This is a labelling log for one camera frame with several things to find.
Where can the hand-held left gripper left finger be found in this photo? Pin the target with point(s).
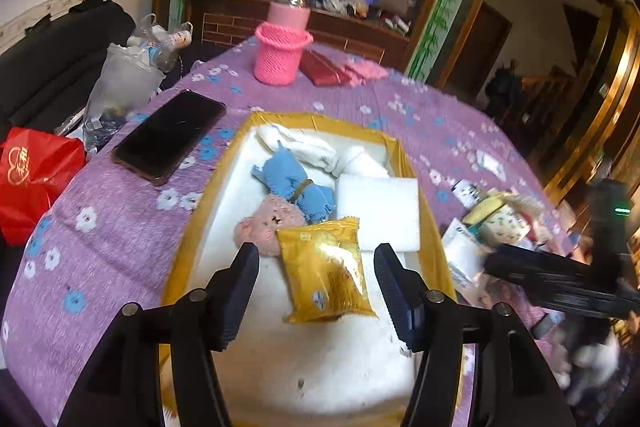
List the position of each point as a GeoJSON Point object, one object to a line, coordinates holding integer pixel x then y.
{"type": "Point", "coordinates": [239, 292]}

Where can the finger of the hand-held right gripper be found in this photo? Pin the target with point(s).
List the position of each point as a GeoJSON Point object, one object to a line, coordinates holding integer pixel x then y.
{"type": "Point", "coordinates": [545, 264]}
{"type": "Point", "coordinates": [540, 289]}

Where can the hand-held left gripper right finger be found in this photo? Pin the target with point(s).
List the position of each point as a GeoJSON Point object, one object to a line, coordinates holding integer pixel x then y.
{"type": "Point", "coordinates": [400, 297]}

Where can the yellow snack packet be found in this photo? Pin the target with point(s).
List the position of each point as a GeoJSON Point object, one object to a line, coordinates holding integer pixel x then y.
{"type": "Point", "coordinates": [325, 277]}

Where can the white foam box yellow tape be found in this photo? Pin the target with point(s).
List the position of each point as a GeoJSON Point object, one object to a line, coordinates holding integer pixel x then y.
{"type": "Point", "coordinates": [300, 357]}

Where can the person's right hand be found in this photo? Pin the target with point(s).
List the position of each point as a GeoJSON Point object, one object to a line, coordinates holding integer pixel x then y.
{"type": "Point", "coordinates": [595, 357]}

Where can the white dotted pouch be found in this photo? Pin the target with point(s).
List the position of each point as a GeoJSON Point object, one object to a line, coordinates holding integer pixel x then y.
{"type": "Point", "coordinates": [505, 227]}

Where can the pink teddy bear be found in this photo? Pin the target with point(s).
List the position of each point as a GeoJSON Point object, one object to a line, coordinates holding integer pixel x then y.
{"type": "Point", "coordinates": [267, 227]}

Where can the white tissue pack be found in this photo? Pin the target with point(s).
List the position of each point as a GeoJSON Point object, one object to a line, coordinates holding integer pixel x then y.
{"type": "Point", "coordinates": [462, 254]}

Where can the yellow sponge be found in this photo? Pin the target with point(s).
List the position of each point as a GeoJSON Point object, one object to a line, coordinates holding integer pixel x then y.
{"type": "Point", "coordinates": [487, 208]}

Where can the white foam block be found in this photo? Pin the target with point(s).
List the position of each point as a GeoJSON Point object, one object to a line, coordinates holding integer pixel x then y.
{"type": "Point", "coordinates": [380, 207]}

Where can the small white-label bottle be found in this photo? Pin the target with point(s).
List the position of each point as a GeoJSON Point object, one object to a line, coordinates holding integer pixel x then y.
{"type": "Point", "coordinates": [467, 194]}

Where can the blue knitted toy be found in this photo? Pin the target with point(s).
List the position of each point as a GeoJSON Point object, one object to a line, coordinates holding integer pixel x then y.
{"type": "Point", "coordinates": [290, 182]}

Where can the purple floral blanket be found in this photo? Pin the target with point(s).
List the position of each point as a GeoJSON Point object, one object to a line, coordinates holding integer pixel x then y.
{"type": "Point", "coordinates": [110, 257]}

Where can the white cloth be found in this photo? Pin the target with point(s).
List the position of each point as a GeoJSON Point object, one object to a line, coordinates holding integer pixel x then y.
{"type": "Point", "coordinates": [310, 147]}

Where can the black smartphone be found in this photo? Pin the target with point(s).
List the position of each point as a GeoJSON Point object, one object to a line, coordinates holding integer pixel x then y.
{"type": "Point", "coordinates": [167, 137]}

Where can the pink cloth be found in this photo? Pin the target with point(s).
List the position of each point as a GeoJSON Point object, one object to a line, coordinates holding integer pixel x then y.
{"type": "Point", "coordinates": [367, 71]}

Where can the red plastic bag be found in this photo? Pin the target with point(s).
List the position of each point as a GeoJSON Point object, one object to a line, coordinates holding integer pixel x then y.
{"type": "Point", "coordinates": [35, 182]}

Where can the pink knitted basket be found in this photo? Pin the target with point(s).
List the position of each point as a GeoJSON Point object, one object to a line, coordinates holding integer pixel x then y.
{"type": "Point", "coordinates": [280, 57]}

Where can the clear plastic bag of bottles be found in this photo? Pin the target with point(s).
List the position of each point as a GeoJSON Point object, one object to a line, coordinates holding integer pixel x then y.
{"type": "Point", "coordinates": [125, 77]}

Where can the wooden counter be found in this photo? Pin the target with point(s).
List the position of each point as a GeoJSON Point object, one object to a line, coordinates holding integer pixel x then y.
{"type": "Point", "coordinates": [230, 19]}

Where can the glass jar pink sleeve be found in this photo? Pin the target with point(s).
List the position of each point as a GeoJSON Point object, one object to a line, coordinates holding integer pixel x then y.
{"type": "Point", "coordinates": [289, 9]}

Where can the black sofa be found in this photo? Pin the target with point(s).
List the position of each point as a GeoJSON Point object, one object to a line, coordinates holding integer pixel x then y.
{"type": "Point", "coordinates": [55, 57]}

